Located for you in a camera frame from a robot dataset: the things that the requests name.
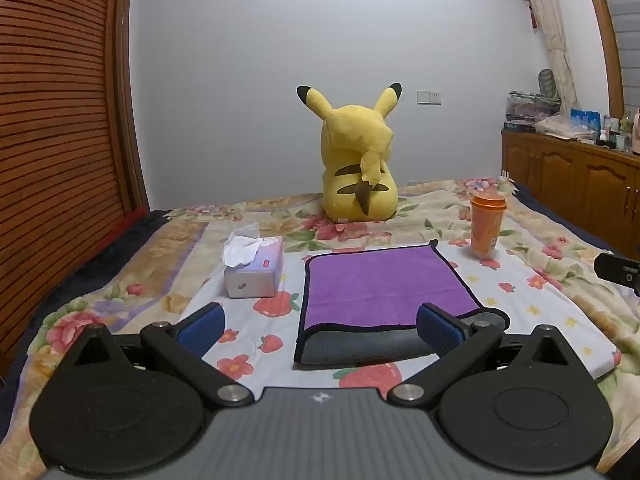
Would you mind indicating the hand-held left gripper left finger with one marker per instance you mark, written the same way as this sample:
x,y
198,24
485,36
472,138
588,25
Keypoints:
x,y
202,330

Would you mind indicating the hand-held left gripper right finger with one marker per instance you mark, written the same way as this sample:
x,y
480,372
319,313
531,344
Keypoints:
x,y
440,332

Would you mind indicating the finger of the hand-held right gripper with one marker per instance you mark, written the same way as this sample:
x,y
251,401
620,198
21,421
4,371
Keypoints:
x,y
620,270

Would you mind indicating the purple towel with grey underside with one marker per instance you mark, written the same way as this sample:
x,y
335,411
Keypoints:
x,y
380,280

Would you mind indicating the floral bedsheet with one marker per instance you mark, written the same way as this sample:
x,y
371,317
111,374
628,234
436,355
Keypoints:
x,y
150,280

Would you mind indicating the white tissue box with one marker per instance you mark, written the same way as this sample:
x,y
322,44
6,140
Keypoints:
x,y
252,272

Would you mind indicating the wooden sideboard cabinet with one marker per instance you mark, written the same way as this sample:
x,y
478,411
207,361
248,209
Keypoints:
x,y
570,175

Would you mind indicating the orange plastic tumbler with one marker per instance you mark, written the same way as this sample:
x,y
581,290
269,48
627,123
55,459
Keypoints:
x,y
486,225

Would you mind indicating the pink container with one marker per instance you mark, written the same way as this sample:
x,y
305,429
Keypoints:
x,y
636,132

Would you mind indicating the small clear bottle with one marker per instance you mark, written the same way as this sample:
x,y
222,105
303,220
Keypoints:
x,y
607,130

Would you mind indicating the beige folded cloth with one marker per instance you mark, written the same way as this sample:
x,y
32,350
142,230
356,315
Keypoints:
x,y
562,127

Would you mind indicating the blue plastic packet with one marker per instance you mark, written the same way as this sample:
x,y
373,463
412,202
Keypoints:
x,y
585,120

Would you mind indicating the stack of packed bedding bags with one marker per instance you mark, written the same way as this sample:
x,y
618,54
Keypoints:
x,y
527,110

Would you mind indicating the yellow plush toy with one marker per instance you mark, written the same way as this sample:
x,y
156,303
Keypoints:
x,y
357,160

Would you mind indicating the green hand fan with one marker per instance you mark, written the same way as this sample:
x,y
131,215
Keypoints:
x,y
547,82

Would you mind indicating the beige patterned curtain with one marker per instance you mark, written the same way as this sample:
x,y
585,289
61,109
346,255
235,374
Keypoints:
x,y
552,35

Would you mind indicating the wooden louvered wardrobe door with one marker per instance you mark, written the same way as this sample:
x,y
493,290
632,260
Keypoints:
x,y
55,135

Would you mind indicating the grey window blinds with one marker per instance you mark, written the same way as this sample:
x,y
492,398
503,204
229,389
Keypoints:
x,y
625,20

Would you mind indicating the white wall socket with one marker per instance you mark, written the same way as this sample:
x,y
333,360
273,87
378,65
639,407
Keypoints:
x,y
429,97

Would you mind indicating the wooden window frame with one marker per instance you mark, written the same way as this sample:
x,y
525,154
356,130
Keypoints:
x,y
602,25

